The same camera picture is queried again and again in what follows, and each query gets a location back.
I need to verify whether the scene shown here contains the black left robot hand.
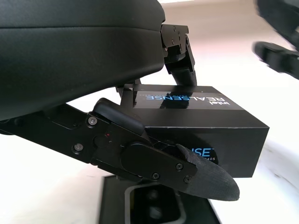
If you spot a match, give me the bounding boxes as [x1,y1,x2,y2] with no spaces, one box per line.
[0,0,240,202]

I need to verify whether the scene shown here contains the black RealSense box lid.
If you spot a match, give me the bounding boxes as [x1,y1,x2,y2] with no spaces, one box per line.
[116,84,271,179]

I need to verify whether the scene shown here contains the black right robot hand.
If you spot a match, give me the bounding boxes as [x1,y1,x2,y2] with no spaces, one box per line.
[251,0,299,81]

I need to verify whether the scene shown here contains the black box base with foam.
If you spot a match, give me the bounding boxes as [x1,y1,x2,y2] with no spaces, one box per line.
[98,176,225,224]

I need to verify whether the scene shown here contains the small silver depth camera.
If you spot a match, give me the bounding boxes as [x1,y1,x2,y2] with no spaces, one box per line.
[124,185,188,224]

